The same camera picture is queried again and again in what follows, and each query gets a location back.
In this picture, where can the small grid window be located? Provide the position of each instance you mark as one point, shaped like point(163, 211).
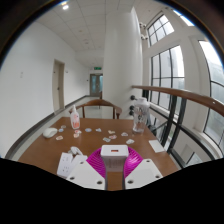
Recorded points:
point(160, 29)

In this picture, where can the white paper card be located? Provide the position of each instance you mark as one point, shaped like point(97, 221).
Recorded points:
point(157, 146)

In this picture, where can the clear pump bottle, orange label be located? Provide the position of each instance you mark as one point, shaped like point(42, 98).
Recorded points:
point(75, 120)

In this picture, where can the wooden handrail with black balusters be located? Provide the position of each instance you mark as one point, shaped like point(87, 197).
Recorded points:
point(186, 95)

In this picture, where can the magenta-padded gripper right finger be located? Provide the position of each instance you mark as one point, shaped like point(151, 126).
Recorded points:
point(143, 171)

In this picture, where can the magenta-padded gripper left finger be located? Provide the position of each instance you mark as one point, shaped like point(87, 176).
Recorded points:
point(81, 173)

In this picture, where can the white power strip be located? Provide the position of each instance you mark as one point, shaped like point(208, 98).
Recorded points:
point(65, 164)

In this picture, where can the green exit sign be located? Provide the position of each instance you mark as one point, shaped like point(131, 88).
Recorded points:
point(97, 68)

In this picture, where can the tall grid window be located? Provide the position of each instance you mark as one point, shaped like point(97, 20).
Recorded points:
point(166, 76)

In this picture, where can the wooden chair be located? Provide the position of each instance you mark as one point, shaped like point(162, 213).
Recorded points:
point(100, 102)

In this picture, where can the large curved window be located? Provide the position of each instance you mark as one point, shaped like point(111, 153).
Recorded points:
point(215, 83)

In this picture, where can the clear shaker bottle, white lid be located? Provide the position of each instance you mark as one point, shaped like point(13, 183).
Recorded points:
point(140, 116)

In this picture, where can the glass double door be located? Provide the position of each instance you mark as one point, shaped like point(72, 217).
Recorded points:
point(96, 85)

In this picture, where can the small colourful sticker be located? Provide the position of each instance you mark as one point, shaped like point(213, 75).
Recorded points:
point(113, 136)
point(76, 135)
point(130, 141)
point(106, 139)
point(98, 130)
point(61, 130)
point(59, 137)
point(111, 132)
point(88, 130)
point(63, 126)
point(124, 134)
point(78, 132)

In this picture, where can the white charger block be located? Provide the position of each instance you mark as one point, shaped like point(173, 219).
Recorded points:
point(114, 158)

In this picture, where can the white side door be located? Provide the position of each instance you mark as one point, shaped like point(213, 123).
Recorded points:
point(57, 86)

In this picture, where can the round ceiling light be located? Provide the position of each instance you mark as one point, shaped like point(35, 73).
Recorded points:
point(65, 5)

